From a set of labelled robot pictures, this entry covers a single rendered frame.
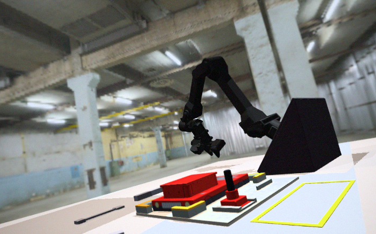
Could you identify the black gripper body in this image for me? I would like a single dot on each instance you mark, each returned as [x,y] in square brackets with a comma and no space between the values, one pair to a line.
[215,146]

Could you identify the yellow rectangular outline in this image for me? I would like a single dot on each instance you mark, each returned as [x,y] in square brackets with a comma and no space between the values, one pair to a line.
[323,220]

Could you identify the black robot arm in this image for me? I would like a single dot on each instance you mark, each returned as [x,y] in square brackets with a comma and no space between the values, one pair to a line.
[254,122]

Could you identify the dark grey flat bar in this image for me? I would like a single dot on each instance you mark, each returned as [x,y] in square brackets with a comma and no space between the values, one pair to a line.
[147,194]

